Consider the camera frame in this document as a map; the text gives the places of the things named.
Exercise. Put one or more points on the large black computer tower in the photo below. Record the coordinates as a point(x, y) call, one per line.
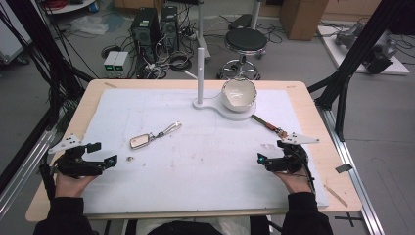
point(145, 32)

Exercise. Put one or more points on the white table leg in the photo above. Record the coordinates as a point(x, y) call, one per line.
point(202, 29)

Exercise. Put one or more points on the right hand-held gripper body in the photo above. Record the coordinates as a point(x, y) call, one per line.
point(290, 161)

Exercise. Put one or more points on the white floor board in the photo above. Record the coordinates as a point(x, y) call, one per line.
point(336, 49)

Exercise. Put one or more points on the black tape piece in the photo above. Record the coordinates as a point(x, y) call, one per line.
point(343, 168)

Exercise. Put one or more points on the thin wooden stick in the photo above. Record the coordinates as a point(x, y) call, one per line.
point(336, 196)

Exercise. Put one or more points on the white ceramic bowl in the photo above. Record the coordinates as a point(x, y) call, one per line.
point(239, 94)

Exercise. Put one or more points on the white power supply unit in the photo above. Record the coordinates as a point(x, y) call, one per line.
point(110, 63)
point(121, 64)

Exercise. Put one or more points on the person's left hand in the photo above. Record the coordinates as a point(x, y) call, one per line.
point(68, 186)

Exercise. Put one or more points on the white stand with pole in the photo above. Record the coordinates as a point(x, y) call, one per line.
point(201, 75)

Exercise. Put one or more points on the cardboard box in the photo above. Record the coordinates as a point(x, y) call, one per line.
point(303, 18)

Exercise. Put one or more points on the slim black computer tower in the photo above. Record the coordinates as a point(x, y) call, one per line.
point(169, 27)

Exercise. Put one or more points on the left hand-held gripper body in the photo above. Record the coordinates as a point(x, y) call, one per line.
point(73, 164)

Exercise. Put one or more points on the aluminium rail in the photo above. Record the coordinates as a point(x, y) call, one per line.
point(355, 182)
point(23, 176)

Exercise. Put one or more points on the black round stool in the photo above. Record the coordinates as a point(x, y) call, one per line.
point(245, 40)

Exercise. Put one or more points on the small metal bit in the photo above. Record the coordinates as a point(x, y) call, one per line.
point(129, 159)

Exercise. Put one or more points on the person's right hand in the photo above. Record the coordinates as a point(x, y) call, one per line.
point(298, 182)

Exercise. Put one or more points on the person's torso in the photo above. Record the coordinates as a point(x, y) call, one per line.
point(195, 228)

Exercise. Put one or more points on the clear plastic bag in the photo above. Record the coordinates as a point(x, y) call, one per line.
point(88, 25)

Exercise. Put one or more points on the grey robot parts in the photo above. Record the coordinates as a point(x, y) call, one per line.
point(375, 49)

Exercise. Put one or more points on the black metal frame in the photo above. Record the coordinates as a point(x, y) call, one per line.
point(355, 55)
point(42, 49)

